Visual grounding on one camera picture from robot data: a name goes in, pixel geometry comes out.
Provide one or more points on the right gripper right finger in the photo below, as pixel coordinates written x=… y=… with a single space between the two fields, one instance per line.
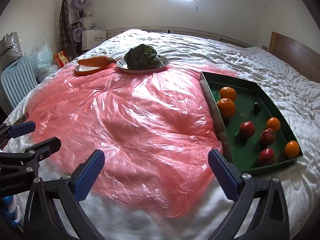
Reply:
x=227 y=175

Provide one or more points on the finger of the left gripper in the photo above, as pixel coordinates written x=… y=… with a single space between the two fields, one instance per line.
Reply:
x=19 y=130
x=45 y=149

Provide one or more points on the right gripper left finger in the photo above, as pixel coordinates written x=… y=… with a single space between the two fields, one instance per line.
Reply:
x=86 y=174

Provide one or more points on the red fruit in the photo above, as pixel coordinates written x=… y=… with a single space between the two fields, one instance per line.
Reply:
x=266 y=157

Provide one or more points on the small red apple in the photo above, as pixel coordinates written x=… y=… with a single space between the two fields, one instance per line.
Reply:
x=247 y=129

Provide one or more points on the dark red ribbed tomato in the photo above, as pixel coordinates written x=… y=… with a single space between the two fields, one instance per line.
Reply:
x=267 y=137

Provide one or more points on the small orange fruit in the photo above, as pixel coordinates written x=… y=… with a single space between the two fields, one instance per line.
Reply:
x=292 y=149

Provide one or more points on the smooth orange fruit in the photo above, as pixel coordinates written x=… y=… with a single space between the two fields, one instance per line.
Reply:
x=274 y=124

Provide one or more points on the bumpy orange mandarin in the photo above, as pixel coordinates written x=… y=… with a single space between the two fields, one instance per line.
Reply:
x=226 y=107

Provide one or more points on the dark purple plum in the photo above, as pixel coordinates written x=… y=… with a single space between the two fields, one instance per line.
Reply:
x=257 y=107

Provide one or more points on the round orange mandarin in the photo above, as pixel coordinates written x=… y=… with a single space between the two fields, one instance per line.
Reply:
x=228 y=92

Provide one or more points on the blue white gloved hand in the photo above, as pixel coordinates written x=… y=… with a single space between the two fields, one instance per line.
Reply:
x=10 y=211

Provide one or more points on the green tray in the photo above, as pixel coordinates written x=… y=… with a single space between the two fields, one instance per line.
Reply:
x=241 y=151

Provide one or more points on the light blue suitcase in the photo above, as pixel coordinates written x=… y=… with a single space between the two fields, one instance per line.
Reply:
x=17 y=80

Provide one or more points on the clear plastic bag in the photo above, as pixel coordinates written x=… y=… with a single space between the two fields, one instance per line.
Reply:
x=43 y=64

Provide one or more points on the grey printed bag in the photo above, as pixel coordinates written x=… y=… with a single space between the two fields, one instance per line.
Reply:
x=10 y=49

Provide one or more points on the red yellow box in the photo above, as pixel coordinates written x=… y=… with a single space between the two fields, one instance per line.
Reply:
x=60 y=59

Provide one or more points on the pink plastic sheet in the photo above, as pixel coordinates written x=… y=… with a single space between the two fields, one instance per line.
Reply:
x=155 y=130

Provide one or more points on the orange rimmed white plate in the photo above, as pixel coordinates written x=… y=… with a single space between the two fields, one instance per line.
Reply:
x=82 y=70

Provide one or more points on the plaid scarf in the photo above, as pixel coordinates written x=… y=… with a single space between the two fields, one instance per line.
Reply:
x=65 y=32

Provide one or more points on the orange carrot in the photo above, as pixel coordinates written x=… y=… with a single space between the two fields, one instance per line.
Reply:
x=96 y=61

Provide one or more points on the small purple fan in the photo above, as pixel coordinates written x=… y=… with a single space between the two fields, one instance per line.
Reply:
x=77 y=35

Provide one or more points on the black rimmed white plate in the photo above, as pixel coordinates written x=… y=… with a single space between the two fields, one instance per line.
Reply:
x=122 y=65

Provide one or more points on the white paper bag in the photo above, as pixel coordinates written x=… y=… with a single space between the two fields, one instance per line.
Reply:
x=92 y=38

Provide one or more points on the green leafy vegetable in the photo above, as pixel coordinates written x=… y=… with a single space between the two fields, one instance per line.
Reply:
x=142 y=57

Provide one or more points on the wooden headboard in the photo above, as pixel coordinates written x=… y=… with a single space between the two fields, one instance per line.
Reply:
x=300 y=57

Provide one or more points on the upper purple fan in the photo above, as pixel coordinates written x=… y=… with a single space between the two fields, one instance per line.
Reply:
x=79 y=4

